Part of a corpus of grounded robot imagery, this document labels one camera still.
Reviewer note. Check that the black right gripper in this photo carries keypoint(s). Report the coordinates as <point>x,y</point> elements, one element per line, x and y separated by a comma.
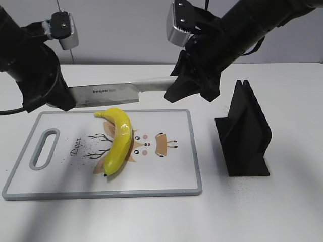
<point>205,56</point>

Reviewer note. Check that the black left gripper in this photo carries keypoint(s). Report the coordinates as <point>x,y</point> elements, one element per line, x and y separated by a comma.
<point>41,82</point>

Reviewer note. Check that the white-handled kitchen knife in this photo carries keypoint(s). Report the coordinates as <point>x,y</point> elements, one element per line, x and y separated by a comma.
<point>118,93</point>

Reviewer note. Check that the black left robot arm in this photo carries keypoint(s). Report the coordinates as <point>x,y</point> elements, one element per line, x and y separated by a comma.
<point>17,41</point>

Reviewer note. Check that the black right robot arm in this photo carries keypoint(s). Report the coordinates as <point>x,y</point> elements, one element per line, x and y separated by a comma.
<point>255,19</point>

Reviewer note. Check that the yellow plastic banana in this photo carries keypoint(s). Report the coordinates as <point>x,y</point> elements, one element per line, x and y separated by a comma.
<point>116,156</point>

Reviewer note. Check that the black knife stand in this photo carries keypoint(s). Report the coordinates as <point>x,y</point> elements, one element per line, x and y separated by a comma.
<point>244,134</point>

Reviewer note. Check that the white deer-print cutting board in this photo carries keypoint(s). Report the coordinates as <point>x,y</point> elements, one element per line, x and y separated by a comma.
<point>64,153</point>

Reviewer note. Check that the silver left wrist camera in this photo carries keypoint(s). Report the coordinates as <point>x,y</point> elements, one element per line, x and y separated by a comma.
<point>61,27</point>

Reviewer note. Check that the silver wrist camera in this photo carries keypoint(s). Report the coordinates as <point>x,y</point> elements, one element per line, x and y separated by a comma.
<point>61,27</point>
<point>181,23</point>

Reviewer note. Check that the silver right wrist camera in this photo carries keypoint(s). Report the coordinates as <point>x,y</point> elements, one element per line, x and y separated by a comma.
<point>181,23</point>

